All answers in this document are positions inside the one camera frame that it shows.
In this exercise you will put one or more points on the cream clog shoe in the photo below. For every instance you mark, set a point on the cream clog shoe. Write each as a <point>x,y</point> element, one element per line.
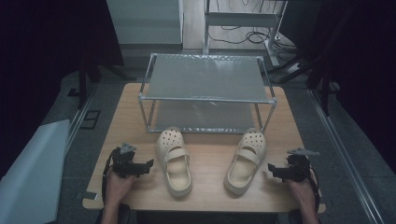
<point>254,140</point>
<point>169,139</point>

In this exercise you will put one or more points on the black stand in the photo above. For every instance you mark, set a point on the black stand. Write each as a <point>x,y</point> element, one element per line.
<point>323,87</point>
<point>83,81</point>

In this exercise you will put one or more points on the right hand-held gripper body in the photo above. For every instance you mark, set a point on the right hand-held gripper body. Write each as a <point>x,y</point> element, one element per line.
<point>297,169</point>

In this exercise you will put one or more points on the person's left hand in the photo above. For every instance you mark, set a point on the person's left hand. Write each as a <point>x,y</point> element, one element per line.
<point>117,188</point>

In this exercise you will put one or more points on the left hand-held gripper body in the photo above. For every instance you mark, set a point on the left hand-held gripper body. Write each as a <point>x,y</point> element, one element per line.
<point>126,163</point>

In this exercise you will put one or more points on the person's right hand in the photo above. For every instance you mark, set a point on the person's right hand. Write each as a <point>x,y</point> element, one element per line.
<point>300,193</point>

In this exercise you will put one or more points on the white desk frame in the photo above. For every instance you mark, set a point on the white desk frame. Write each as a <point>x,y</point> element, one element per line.
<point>239,19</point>

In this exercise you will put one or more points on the metal two-tier shoe rack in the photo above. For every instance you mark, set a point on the metal two-tier shoe rack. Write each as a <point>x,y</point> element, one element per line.
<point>205,77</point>

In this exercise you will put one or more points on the aluminium floor rail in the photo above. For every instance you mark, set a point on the aluminium floor rail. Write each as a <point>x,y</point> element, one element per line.
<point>342,155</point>
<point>80,116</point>

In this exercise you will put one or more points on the grey tape strip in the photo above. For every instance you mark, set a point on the grey tape strip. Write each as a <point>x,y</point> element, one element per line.
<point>89,195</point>

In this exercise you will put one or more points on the dark curtain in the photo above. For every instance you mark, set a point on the dark curtain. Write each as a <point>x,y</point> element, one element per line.
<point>364,77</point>
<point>40,62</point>

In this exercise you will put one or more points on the white board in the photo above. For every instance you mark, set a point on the white board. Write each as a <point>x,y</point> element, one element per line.
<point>31,174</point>

